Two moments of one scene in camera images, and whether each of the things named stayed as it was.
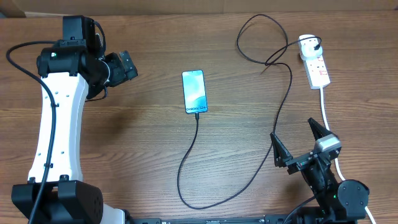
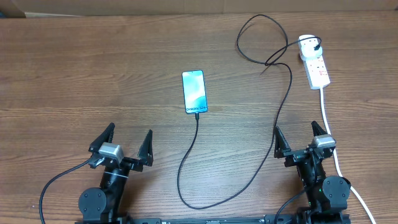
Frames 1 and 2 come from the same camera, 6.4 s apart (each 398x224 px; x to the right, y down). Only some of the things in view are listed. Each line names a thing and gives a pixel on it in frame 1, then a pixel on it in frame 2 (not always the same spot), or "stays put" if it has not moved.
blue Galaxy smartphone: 194,91 stays put
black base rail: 300,217 stays put
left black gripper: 120,74 -> 144,155
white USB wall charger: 306,46 stays put
